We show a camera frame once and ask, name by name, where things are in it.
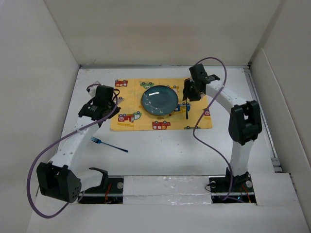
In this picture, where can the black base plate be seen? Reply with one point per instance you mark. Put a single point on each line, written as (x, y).
(218, 187)
(111, 193)

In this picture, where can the yellow cartoon car placemat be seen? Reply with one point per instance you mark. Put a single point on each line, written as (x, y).
(132, 116)

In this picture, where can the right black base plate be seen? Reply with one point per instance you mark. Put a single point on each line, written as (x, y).
(218, 187)

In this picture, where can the blue metal spoon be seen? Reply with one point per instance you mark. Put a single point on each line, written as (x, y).
(186, 106)

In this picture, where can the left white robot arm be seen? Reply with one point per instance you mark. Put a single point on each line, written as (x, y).
(57, 178)

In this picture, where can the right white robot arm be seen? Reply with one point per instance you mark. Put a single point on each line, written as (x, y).
(244, 118)

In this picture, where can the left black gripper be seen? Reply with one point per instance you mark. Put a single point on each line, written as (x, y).
(116, 111)

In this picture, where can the dark teal ceramic plate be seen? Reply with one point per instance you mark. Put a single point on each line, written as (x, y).
(159, 100)

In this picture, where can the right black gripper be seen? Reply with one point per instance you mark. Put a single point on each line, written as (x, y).
(186, 93)

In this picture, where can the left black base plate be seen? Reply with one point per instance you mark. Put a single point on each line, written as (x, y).
(111, 193)

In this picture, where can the blue metal fork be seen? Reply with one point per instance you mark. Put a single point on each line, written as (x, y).
(98, 141)

